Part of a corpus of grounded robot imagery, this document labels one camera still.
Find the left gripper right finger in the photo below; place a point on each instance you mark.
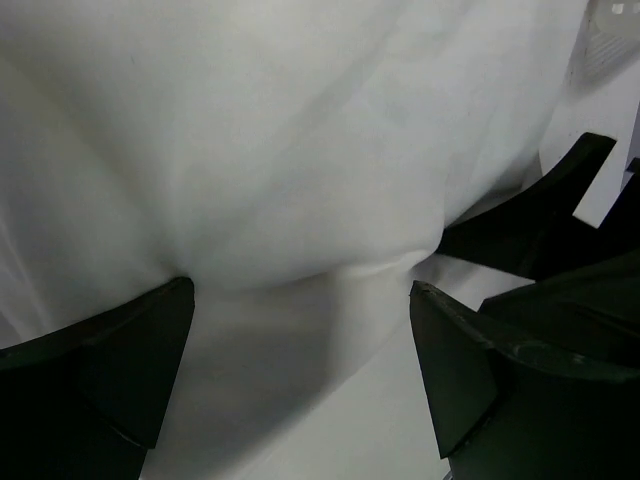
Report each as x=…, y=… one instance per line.
x=507, y=405

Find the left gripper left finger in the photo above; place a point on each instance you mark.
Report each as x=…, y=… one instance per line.
x=88, y=401

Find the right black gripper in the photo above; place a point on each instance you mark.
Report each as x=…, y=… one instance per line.
x=593, y=310

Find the white cartoon print t shirt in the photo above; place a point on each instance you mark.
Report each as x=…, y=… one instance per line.
x=295, y=159

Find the white plastic basket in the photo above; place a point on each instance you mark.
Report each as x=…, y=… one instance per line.
x=607, y=44

